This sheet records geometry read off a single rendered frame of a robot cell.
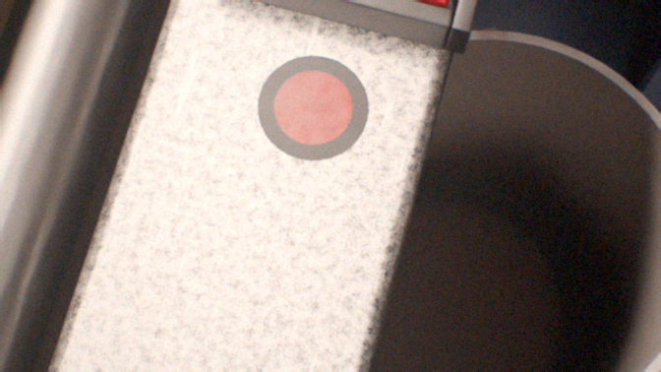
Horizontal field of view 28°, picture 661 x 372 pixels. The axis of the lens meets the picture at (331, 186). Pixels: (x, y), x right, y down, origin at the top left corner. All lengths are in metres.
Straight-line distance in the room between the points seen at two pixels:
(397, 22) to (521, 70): 0.66
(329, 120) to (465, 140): 0.80
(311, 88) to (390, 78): 0.02
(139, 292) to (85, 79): 0.06
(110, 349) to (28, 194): 0.05
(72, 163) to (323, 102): 0.07
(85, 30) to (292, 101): 0.06
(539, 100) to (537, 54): 0.08
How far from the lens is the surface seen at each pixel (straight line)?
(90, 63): 0.39
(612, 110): 1.03
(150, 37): 0.43
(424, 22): 0.37
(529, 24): 1.40
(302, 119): 0.38
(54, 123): 0.38
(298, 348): 0.36
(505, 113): 1.11
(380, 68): 0.38
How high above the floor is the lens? 1.27
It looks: 73 degrees down
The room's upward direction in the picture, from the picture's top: 5 degrees clockwise
